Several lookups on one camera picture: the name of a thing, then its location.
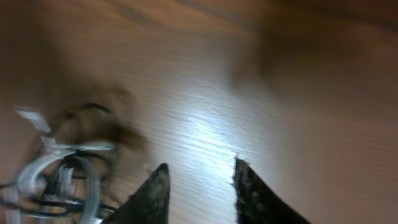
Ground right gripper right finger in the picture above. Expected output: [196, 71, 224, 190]
[233, 158, 310, 224]

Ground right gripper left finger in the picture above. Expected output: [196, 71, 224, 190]
[103, 163, 170, 224]

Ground white usb cable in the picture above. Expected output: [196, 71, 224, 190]
[4, 105, 118, 224]

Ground black usb cable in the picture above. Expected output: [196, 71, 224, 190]
[0, 102, 122, 218]

